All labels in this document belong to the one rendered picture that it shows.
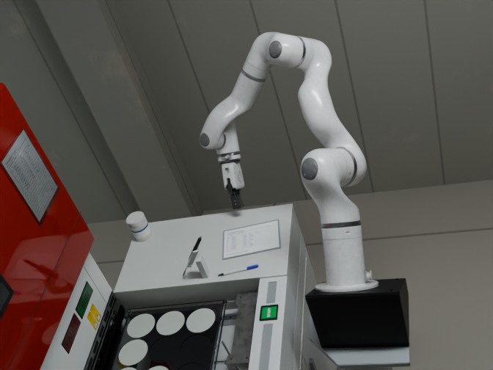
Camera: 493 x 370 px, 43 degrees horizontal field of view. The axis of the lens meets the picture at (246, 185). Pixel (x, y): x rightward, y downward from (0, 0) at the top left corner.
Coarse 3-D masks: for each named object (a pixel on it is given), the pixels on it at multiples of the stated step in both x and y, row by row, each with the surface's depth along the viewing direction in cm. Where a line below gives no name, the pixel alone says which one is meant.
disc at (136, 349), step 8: (128, 344) 210; (136, 344) 209; (144, 344) 208; (120, 352) 208; (128, 352) 207; (136, 352) 206; (144, 352) 205; (120, 360) 206; (128, 360) 205; (136, 360) 204
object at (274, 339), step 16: (272, 288) 204; (288, 288) 206; (272, 304) 198; (288, 304) 202; (256, 320) 195; (272, 320) 193; (288, 320) 199; (256, 336) 190; (272, 336) 189; (288, 336) 196; (256, 352) 186; (272, 352) 184; (288, 352) 193; (256, 368) 182; (272, 368) 180; (288, 368) 190
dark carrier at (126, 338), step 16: (128, 320) 218; (128, 336) 213; (144, 336) 211; (160, 336) 209; (176, 336) 207; (192, 336) 205; (208, 336) 203; (160, 352) 204; (176, 352) 202; (192, 352) 200; (208, 352) 198; (112, 368) 204; (144, 368) 200; (176, 368) 197; (192, 368) 195; (208, 368) 194
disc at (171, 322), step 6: (168, 312) 216; (174, 312) 216; (162, 318) 215; (168, 318) 214; (174, 318) 214; (180, 318) 213; (156, 324) 213; (162, 324) 213; (168, 324) 212; (174, 324) 211; (180, 324) 210; (162, 330) 211; (168, 330) 210; (174, 330) 209
